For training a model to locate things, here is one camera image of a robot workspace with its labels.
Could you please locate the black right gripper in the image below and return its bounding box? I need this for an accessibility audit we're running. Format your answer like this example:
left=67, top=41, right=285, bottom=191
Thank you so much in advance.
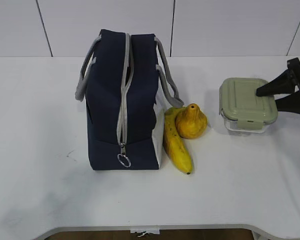
left=256, top=57, right=300, bottom=115

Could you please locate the glass container green lid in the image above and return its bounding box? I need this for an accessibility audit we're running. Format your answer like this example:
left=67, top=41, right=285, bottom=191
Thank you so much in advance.
left=219, top=77, right=278, bottom=134

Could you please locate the yellow pear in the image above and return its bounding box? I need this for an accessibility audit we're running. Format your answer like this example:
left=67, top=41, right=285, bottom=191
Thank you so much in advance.
left=175, top=103, right=208, bottom=139

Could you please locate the yellow banana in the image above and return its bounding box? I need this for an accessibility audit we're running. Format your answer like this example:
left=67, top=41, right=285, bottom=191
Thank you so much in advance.
left=163, top=107, right=193, bottom=175

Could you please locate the navy blue lunch bag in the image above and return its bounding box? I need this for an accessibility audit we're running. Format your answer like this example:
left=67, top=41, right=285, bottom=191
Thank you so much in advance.
left=75, top=29, right=184, bottom=171

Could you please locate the white tape on table edge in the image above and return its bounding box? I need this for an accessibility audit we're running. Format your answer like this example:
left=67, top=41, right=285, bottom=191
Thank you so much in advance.
left=130, top=226, right=160, bottom=238

